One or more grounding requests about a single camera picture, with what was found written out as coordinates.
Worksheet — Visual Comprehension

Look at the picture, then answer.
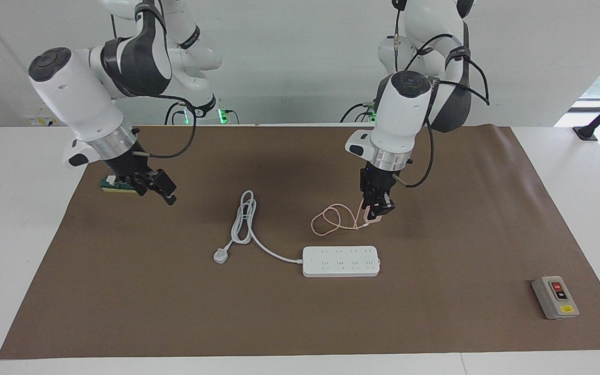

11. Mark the pink charging cable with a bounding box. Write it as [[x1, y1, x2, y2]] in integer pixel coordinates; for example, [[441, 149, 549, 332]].
[[310, 201, 371, 236]]

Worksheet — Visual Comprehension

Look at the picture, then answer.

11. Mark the white power strip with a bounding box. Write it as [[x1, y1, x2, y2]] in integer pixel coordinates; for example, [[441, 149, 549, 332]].
[[302, 246, 381, 278]]

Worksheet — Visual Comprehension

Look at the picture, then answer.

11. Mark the brown paper mat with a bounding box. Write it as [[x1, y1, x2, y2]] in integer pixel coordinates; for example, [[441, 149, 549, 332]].
[[0, 124, 600, 360]]

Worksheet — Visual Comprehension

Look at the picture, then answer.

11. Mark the green knife switch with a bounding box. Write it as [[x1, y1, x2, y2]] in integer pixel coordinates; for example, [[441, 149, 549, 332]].
[[100, 174, 139, 194]]

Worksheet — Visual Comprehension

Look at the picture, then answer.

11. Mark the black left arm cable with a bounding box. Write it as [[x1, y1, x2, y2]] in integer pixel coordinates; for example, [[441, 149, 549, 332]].
[[394, 0, 490, 188]]

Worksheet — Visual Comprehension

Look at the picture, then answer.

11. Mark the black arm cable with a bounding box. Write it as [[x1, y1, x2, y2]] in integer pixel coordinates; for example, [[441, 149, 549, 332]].
[[133, 94, 197, 159], [394, 0, 490, 188]]

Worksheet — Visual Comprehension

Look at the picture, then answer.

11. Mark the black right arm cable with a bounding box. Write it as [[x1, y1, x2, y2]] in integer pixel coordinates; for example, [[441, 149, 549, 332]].
[[133, 94, 197, 159]]

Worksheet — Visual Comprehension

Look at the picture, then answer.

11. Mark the black base power cable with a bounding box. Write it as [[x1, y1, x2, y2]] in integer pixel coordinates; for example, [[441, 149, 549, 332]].
[[340, 78, 389, 123], [165, 102, 189, 126]]

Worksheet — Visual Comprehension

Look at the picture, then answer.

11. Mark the white power strip cord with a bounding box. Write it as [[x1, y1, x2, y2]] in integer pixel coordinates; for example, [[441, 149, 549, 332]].
[[212, 190, 305, 265]]

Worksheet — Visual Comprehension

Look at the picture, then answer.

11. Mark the white wall socket box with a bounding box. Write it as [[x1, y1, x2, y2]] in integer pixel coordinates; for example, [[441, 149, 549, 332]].
[[23, 107, 66, 127]]

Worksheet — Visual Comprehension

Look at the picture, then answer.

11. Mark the grey on-off switch box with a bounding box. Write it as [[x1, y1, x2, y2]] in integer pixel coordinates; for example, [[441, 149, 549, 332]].
[[531, 276, 580, 320]]

